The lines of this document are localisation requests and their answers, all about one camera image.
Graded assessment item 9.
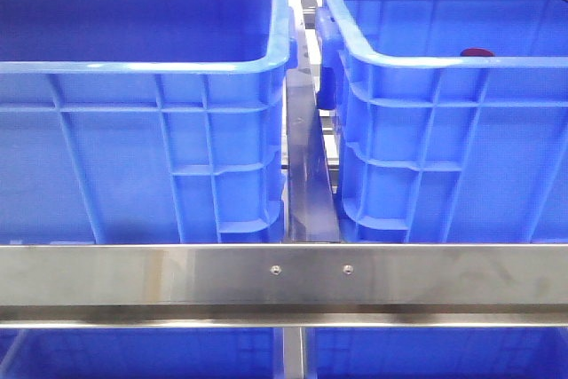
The grey metal rack frame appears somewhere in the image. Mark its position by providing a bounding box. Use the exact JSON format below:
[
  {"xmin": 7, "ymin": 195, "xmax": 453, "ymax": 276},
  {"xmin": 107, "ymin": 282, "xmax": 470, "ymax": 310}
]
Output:
[{"xmin": 1, "ymin": 27, "xmax": 567, "ymax": 362}]

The empty blue target bin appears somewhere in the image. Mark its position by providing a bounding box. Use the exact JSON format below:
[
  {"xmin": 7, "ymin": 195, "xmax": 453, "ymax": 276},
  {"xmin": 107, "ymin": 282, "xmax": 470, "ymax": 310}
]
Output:
[{"xmin": 316, "ymin": 0, "xmax": 567, "ymax": 244}]

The red push button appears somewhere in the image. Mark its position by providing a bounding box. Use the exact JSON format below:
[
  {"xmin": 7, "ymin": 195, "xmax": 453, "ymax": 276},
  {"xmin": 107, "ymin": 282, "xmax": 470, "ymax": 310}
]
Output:
[{"xmin": 460, "ymin": 47, "xmax": 495, "ymax": 58}]

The lower shelf blue bin right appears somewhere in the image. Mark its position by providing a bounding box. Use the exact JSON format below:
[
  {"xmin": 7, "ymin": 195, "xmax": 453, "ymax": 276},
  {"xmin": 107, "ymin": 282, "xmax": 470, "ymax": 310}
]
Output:
[{"xmin": 310, "ymin": 328, "xmax": 567, "ymax": 378}]

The shelf blue bin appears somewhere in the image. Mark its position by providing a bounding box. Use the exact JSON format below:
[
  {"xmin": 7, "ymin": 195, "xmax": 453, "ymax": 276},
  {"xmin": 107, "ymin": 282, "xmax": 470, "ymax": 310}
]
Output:
[
  {"xmin": 1, "ymin": 328, "xmax": 283, "ymax": 378},
  {"xmin": 310, "ymin": 328, "xmax": 567, "ymax": 378}
]

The blue bin with buttons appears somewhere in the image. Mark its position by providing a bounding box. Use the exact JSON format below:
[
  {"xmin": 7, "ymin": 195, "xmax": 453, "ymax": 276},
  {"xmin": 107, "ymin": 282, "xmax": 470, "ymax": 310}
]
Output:
[{"xmin": 1, "ymin": 0, "xmax": 296, "ymax": 245}]

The lower shelf blue bin left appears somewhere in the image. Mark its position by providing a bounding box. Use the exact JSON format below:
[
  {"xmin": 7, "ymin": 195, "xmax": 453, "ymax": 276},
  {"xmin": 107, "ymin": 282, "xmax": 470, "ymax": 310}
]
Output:
[{"xmin": 1, "ymin": 328, "xmax": 283, "ymax": 378}]

